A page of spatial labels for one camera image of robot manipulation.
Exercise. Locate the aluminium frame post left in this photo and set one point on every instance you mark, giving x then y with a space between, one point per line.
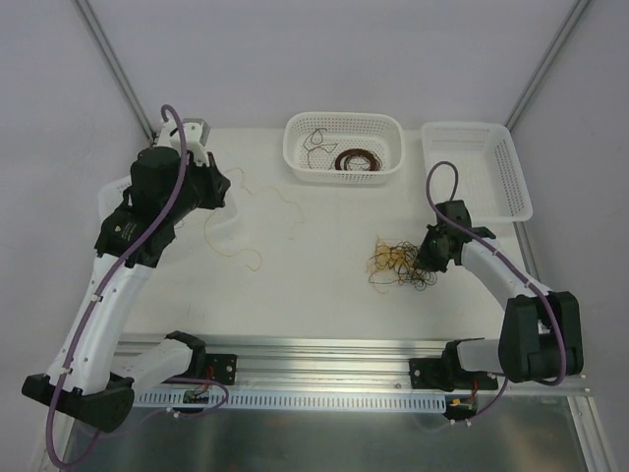
112 62

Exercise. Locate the aluminium frame post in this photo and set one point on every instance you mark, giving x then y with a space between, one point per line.
112 62
572 20

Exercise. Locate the aluminium mounting rail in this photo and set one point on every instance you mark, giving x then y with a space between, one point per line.
343 365

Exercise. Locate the aluminium frame post right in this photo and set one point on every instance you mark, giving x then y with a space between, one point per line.
572 20

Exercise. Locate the white perforated basket left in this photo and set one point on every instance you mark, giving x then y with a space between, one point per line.
111 195

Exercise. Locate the white perforated basket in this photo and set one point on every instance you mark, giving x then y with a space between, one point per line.
491 180
343 148
111 195

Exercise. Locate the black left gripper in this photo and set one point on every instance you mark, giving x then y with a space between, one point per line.
216 182

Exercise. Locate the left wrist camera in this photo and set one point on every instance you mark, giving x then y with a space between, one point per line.
196 135

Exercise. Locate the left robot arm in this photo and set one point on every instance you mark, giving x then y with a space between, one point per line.
84 381

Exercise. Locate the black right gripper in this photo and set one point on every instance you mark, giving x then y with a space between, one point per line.
431 251

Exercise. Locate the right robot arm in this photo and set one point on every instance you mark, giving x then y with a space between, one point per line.
540 338

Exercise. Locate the white slotted cable duct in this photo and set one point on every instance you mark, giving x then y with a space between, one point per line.
403 402

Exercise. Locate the white perforated basket middle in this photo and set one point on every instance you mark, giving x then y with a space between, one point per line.
343 148

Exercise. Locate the white perforated basket right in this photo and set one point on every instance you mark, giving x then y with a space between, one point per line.
491 180

